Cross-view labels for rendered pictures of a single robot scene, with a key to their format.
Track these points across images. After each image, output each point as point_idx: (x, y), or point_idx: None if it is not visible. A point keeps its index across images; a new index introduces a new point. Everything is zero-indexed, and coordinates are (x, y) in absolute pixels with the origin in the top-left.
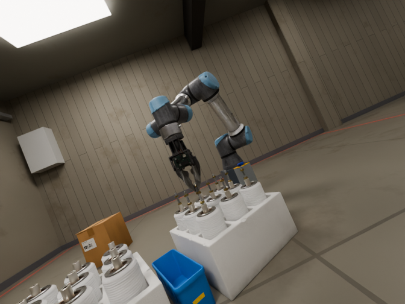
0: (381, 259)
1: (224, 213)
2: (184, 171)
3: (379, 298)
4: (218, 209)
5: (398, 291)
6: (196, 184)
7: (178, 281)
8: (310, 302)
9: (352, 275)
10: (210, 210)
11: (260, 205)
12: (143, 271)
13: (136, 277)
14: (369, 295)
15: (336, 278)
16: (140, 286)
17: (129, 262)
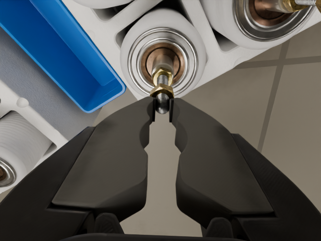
0: (311, 104)
1: (213, 17)
2: (122, 217)
3: (266, 130)
4: (202, 71)
5: (281, 130)
6: (175, 124)
7: None
8: (224, 113)
9: (276, 106)
10: (175, 68)
11: (320, 15)
12: (7, 102)
13: (36, 160)
14: (264, 125)
15: (263, 103)
16: (44, 149)
17: (15, 175)
